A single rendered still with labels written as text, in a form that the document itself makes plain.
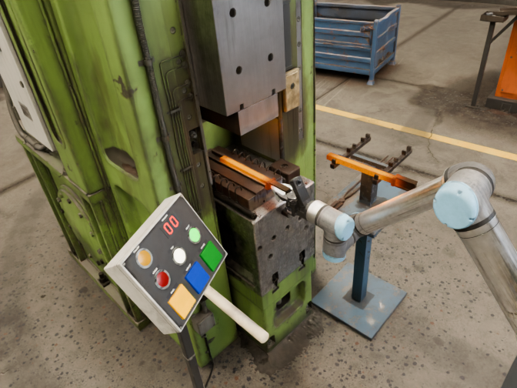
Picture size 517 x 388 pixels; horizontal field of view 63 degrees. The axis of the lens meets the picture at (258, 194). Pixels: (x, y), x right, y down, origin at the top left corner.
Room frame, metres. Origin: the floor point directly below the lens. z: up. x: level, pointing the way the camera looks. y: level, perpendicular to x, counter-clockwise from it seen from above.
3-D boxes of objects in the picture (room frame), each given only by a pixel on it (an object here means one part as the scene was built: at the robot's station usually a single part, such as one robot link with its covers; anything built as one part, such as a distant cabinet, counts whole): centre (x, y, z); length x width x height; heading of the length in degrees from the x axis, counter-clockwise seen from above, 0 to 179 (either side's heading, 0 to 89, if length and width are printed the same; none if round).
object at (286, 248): (1.63, 0.07, 0.69); 0.56 x 0.38 x 0.45; 41
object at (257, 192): (1.58, 0.11, 0.96); 0.42 x 0.20 x 0.09; 41
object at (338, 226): (1.19, -0.27, 0.96); 0.12 x 0.09 x 0.10; 41
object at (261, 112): (1.58, 0.11, 1.32); 0.42 x 0.20 x 0.10; 41
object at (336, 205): (1.77, -0.54, 0.73); 0.60 x 0.04 x 0.01; 135
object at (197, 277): (0.94, 0.22, 1.01); 0.07 x 0.05 x 0.07; 156
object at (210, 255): (1.03, 0.18, 1.01); 0.07 x 0.05 x 0.07; 156
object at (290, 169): (1.59, -0.13, 0.95); 0.12 x 0.08 x 0.06; 41
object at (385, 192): (1.61, -0.52, 0.71); 0.40 x 0.30 x 0.02; 134
